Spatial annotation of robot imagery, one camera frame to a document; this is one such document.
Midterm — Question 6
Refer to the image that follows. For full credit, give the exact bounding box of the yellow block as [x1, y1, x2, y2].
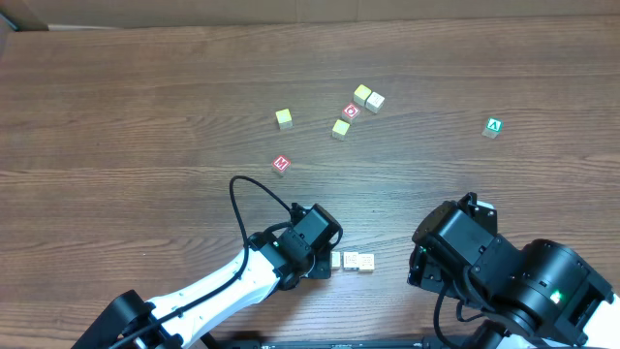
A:
[331, 119, 350, 141]
[353, 84, 372, 107]
[275, 109, 294, 130]
[330, 251, 341, 270]

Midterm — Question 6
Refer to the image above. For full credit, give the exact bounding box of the white patterned block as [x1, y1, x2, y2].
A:
[343, 252, 359, 270]

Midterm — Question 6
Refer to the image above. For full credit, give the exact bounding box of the white B block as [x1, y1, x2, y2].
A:
[357, 254, 375, 272]

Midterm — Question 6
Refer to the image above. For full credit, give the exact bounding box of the red M block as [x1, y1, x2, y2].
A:
[271, 155, 292, 176]

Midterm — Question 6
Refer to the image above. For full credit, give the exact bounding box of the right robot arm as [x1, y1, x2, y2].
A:
[408, 192, 619, 348]

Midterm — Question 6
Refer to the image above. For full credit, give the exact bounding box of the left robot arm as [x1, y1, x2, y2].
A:
[75, 204, 343, 349]

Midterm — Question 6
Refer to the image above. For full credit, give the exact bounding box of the green letter block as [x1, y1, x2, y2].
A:
[481, 117, 504, 139]

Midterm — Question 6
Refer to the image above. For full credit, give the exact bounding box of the red circle block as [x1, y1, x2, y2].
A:
[341, 103, 361, 124]

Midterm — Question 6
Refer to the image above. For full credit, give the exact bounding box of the white block top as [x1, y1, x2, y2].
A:
[365, 91, 386, 113]

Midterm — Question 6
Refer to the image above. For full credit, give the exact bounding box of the yellow block top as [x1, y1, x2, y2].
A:
[353, 84, 372, 107]

